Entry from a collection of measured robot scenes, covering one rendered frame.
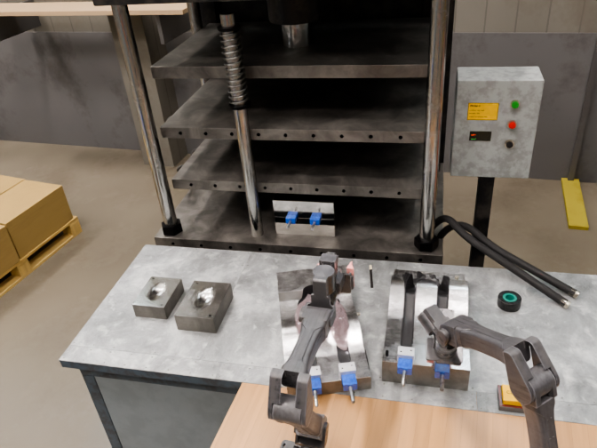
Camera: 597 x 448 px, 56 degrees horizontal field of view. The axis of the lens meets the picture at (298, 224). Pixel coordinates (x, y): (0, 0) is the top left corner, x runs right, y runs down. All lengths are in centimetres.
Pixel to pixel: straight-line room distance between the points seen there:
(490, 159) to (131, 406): 168
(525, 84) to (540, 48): 210
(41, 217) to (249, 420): 274
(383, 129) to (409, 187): 27
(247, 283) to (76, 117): 387
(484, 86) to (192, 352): 142
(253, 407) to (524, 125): 141
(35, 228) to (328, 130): 248
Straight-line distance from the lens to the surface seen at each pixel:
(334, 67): 219
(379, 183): 237
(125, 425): 242
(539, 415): 143
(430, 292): 197
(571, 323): 215
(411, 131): 222
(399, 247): 242
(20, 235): 410
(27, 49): 587
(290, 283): 205
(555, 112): 449
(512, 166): 237
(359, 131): 224
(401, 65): 216
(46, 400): 324
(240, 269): 233
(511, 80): 223
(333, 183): 238
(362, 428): 174
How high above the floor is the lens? 219
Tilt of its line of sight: 33 degrees down
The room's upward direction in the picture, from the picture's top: 5 degrees counter-clockwise
